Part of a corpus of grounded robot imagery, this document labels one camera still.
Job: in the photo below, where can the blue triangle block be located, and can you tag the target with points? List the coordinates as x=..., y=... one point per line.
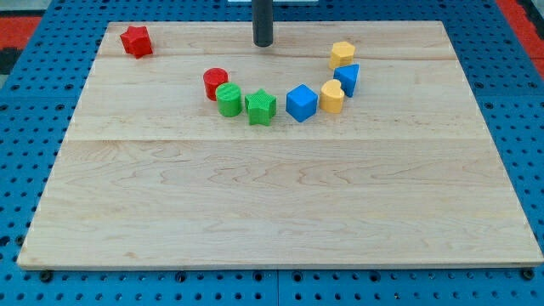
x=347, y=75

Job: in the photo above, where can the yellow hexagon block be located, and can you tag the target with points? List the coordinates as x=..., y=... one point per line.
x=342, y=53

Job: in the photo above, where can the green star block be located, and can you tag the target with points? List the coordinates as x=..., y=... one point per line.
x=260, y=107

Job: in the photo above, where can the blue cube block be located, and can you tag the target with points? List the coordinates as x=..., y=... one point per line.
x=301, y=103

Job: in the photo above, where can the green cylinder block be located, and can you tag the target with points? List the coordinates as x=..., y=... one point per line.
x=228, y=96

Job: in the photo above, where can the yellow heart block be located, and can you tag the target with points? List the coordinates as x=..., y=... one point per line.
x=331, y=97

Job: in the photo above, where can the red cylinder block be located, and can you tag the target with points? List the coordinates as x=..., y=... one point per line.
x=213, y=78

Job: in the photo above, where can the light wooden board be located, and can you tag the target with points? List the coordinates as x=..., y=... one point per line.
x=150, y=176

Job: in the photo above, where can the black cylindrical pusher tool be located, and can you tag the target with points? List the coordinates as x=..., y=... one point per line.
x=262, y=23

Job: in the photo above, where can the red star block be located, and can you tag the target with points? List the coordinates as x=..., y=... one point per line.
x=136, y=41

